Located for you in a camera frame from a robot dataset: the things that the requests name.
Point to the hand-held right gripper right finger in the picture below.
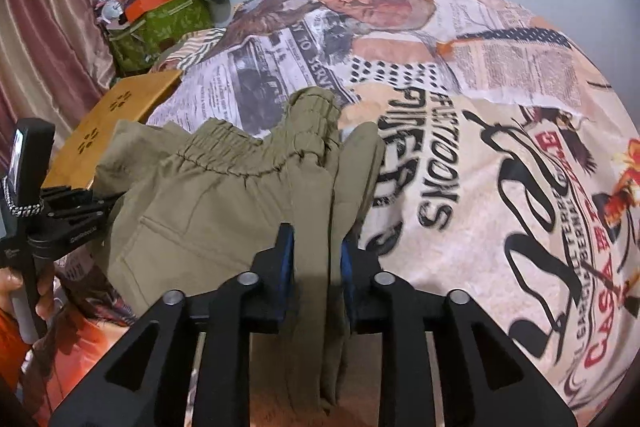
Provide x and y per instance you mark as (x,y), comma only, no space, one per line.
(346,274)

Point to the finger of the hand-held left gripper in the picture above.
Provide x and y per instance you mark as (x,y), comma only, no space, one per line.
(70,194)
(85,209)

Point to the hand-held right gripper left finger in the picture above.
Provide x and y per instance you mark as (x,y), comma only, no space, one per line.
(286,259)

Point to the khaki pants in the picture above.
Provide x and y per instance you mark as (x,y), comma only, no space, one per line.
(200,207)

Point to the person's left hand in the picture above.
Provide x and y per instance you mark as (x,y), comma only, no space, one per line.
(45,289)

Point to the wooden lap board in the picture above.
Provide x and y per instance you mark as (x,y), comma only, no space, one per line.
(125,107)

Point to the striped pink curtain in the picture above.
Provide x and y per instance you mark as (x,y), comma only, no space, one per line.
(45,7)

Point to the green patterned bag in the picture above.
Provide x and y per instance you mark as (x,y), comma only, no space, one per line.
(165,29)

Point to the printed blanket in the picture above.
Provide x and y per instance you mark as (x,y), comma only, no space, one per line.
(500,157)

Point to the orange box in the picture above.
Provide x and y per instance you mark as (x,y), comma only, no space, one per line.
(150,4)

